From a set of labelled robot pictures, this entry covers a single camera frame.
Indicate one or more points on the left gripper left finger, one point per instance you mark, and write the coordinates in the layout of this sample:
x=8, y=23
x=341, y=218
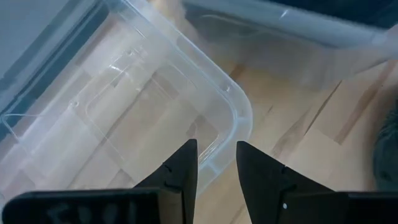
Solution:
x=180, y=174

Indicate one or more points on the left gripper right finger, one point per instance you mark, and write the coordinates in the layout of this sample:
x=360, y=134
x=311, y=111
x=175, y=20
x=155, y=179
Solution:
x=261, y=180

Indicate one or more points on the clear plastic bin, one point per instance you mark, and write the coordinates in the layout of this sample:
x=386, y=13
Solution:
x=124, y=93
x=280, y=56

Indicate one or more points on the denim blue hat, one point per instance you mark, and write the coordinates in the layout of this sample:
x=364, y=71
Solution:
x=387, y=149

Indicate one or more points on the navy blue hat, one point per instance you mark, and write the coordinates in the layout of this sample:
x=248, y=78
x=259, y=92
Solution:
x=342, y=9

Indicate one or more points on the black aluminium table frame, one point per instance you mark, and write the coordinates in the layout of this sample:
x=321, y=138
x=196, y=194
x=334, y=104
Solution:
x=46, y=70

